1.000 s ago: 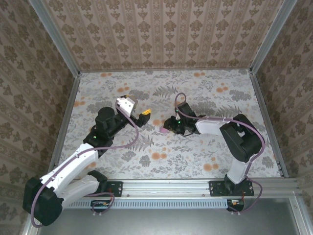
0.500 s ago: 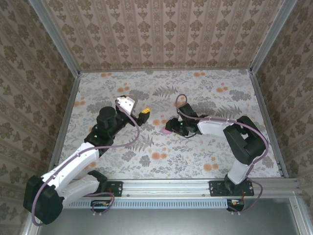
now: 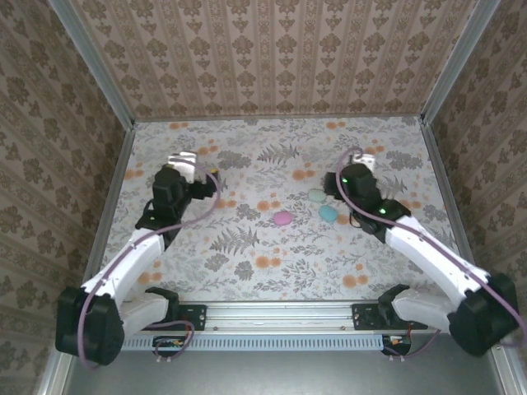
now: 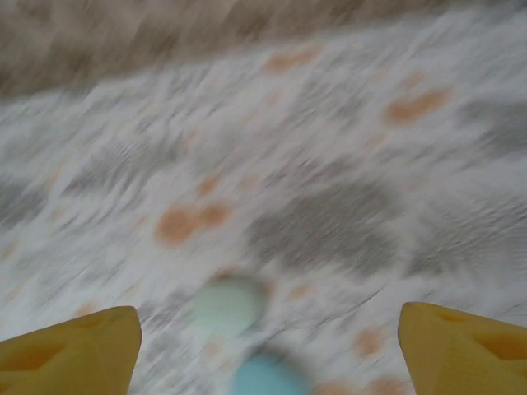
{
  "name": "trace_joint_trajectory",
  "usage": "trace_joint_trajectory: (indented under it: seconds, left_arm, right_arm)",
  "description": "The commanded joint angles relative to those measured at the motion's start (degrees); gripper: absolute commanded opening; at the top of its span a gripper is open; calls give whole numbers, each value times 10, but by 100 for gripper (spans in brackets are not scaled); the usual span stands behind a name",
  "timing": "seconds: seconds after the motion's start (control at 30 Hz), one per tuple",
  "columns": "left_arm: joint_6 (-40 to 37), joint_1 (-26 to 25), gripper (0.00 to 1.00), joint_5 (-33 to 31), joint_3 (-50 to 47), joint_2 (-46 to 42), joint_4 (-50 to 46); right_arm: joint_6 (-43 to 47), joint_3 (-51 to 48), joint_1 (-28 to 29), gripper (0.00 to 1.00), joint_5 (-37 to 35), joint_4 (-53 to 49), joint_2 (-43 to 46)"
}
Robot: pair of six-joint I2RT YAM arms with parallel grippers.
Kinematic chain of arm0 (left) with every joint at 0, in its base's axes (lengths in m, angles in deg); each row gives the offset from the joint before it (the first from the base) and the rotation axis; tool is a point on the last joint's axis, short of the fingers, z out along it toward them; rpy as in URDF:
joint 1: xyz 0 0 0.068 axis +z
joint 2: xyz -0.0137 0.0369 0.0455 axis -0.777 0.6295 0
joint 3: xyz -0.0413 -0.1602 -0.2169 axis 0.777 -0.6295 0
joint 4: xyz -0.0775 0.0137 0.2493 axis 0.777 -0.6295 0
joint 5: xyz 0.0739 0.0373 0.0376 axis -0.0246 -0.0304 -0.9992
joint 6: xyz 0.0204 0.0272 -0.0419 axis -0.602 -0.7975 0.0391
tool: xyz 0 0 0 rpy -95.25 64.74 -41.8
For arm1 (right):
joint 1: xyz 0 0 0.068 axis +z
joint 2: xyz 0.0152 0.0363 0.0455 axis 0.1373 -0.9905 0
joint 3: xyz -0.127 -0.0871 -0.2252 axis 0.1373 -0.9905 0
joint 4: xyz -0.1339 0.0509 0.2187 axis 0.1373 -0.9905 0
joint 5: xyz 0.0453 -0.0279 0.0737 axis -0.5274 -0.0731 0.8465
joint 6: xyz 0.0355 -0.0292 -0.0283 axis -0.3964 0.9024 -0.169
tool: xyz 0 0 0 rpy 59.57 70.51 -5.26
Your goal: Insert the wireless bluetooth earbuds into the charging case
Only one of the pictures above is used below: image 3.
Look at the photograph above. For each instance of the black wiring box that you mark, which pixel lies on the black wiring box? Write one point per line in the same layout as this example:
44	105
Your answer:
397	345
169	345

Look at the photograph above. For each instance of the aluminium side rail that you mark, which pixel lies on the aluminium side rail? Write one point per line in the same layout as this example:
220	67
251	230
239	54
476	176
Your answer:
119	173
452	205

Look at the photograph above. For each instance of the pink earbud charging case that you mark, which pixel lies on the pink earbud charging case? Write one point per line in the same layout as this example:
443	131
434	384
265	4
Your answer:
283	218

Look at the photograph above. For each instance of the mint green earbud charging case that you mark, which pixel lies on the mint green earbud charging case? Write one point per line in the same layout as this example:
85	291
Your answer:
317	195

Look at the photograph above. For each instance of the aluminium frame post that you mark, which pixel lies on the aluminium frame post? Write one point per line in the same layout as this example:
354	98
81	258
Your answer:
457	61
94	66

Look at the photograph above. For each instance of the aluminium mounting rail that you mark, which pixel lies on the aluminium mounting rail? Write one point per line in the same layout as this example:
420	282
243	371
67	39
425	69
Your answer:
280	317

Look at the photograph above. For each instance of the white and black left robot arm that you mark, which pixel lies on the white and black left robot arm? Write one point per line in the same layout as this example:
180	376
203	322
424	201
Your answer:
131	259

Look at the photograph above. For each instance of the blue earbud charging case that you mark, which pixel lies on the blue earbud charging case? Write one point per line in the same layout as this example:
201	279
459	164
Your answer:
328	214

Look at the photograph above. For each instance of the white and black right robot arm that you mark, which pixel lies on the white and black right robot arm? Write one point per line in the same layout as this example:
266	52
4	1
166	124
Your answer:
428	251

